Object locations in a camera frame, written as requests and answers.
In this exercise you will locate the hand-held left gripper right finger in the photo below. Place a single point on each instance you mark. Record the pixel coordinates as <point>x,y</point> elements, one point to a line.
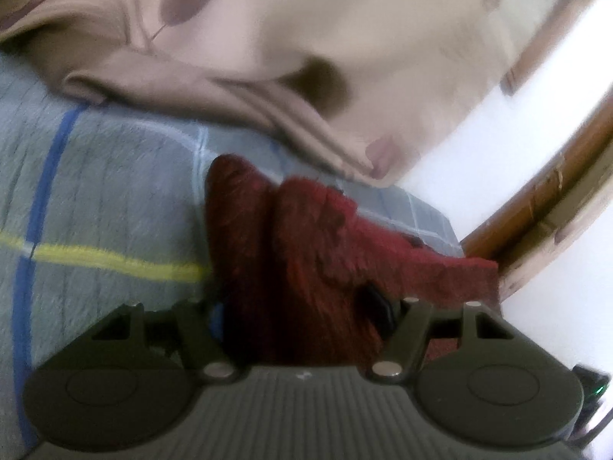
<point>413,330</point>

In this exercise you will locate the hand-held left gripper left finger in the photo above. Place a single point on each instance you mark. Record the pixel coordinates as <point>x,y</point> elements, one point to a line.
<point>196,330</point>

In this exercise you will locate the maroon knit sweater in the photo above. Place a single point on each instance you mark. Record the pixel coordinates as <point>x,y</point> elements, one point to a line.
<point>297,258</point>

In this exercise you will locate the grey checked bed sheet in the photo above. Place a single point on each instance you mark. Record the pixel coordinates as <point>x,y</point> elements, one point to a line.
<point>105,191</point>

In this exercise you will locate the wooden door frame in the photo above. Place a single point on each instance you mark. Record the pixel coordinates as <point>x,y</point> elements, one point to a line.
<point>546,206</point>

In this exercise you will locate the wooden window frame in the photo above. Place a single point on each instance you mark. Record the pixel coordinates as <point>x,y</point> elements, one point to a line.
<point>550,24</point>

